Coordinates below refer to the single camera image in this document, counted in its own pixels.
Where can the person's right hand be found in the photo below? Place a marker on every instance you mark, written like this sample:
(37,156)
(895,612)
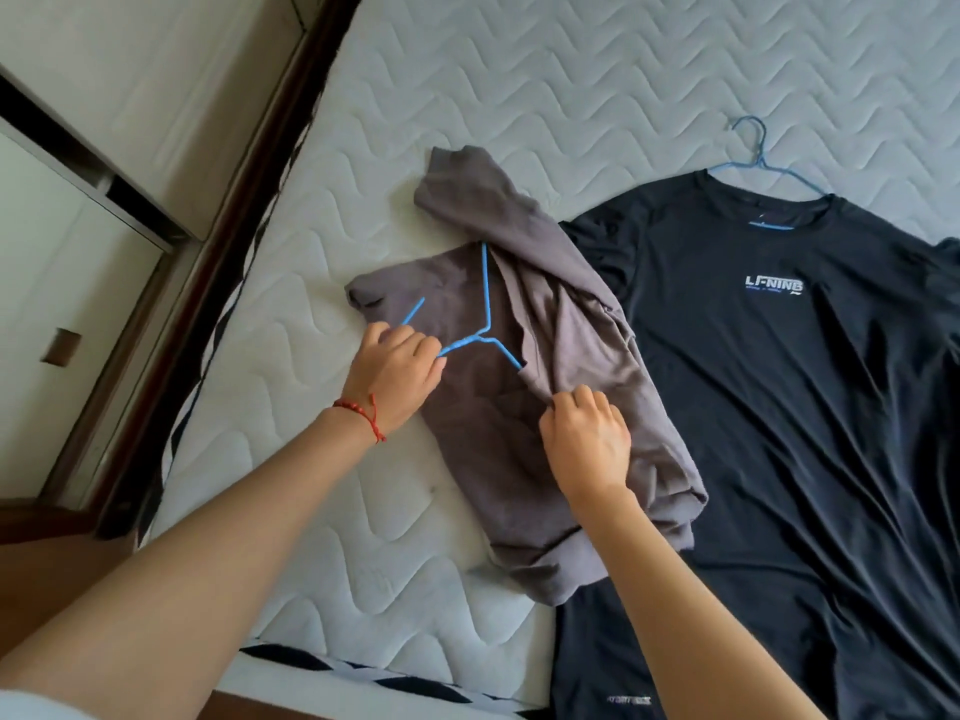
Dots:
(585,442)

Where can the person's left hand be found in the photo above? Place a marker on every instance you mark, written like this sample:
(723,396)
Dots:
(391,382)

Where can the person's left fingers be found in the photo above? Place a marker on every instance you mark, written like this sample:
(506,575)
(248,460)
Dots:
(405,338)

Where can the person's right fingers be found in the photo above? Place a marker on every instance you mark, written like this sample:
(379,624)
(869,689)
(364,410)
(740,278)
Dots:
(581,404)

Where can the grey-brown shirt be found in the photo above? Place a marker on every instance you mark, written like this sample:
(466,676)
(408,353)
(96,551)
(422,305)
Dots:
(540,352)

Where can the person's left forearm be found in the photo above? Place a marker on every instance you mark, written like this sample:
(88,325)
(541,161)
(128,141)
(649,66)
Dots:
(180,554)

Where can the person's right forearm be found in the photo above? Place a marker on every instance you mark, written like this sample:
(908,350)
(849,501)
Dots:
(675,607)

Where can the black printed t-shirt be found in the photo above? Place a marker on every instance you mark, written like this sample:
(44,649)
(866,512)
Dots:
(787,404)

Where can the white quilted mattress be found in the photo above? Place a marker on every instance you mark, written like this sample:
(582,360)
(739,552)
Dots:
(465,104)

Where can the white wardrobe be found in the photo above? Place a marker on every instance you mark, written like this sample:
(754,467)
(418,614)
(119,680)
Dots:
(90,179)

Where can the person's white sleeve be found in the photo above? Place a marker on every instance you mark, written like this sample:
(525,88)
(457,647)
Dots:
(37,706)

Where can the dark wooden bed frame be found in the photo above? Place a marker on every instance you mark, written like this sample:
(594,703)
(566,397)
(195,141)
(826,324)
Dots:
(225,247)

